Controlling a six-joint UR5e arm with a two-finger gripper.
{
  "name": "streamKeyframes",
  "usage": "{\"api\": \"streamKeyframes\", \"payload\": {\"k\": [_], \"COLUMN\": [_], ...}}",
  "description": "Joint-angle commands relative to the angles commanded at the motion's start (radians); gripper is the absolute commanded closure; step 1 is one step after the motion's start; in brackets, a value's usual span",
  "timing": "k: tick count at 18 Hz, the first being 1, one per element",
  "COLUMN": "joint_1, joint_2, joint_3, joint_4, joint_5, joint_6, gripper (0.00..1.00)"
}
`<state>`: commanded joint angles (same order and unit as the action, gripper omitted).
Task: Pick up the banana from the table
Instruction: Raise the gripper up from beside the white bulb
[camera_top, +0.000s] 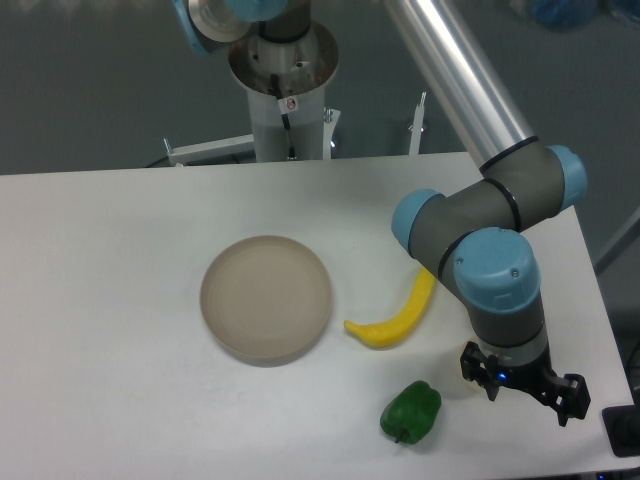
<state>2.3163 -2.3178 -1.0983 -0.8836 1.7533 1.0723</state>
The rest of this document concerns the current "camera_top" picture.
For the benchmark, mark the yellow toy banana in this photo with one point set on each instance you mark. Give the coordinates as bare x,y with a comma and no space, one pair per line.
391,332

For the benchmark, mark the white metal bracket right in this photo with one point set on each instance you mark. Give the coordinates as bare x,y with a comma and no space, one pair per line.
417,126

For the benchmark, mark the blue plastic bag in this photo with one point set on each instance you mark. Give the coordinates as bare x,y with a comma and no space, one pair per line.
562,15

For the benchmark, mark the grey metal frame leg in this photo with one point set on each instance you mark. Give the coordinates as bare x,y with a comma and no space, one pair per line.
622,238

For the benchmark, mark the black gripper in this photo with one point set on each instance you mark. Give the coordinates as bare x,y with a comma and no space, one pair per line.
526,368

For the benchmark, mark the green toy bell pepper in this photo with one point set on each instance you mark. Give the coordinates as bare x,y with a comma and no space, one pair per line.
411,415

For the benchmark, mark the white metal bracket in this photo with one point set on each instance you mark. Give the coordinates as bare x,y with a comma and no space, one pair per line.
208,151
417,126

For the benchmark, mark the black device table corner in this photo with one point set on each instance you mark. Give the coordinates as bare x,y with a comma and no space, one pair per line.
622,427

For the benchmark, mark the beige round plate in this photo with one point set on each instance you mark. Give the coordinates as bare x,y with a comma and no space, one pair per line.
266,299

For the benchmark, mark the white metal bracket left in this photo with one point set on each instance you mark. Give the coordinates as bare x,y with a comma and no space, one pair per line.
208,151

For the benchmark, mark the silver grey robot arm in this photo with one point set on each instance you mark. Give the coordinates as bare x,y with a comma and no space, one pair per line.
472,241

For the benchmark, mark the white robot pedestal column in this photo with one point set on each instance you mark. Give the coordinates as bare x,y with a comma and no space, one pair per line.
285,84

